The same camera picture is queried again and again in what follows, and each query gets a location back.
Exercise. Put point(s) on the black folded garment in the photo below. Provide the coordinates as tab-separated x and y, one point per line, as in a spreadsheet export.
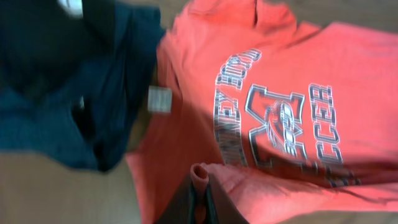
44	41

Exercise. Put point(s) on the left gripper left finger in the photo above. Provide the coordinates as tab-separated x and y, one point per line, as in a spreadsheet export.
181	208

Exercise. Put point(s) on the orange-red soccer t-shirt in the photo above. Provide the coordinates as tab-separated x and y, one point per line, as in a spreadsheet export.
289	117

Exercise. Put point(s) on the navy blue folded garment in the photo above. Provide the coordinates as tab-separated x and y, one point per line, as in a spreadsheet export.
84	123

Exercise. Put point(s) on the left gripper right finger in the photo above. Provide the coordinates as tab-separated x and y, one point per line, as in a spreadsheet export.
219	207

